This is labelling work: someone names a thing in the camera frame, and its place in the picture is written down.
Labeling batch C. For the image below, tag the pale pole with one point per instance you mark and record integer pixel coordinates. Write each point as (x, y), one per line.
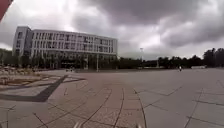
(97, 63)

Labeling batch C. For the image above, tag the tall floodlight pole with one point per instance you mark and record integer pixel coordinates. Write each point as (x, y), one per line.
(141, 55)

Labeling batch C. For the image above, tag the large white building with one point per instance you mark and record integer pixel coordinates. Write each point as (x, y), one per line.
(66, 43)

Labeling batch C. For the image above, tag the row of trees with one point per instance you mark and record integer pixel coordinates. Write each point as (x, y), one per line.
(173, 62)

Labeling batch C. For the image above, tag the robot's own part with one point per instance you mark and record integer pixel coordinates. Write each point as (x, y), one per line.
(138, 126)
(76, 125)

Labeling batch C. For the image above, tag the person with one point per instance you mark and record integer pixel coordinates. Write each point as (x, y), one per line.
(180, 68)

